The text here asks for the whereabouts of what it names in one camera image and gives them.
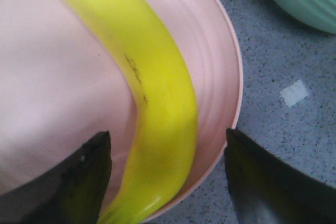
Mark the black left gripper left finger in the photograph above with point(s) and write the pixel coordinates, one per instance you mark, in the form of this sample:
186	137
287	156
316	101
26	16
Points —
71	192

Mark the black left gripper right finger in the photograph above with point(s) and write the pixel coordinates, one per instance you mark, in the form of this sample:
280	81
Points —
264	189

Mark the yellow banana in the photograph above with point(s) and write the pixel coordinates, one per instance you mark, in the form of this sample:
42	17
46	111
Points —
164	145

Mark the white tape piece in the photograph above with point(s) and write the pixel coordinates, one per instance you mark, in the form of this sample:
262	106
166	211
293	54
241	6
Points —
294	93

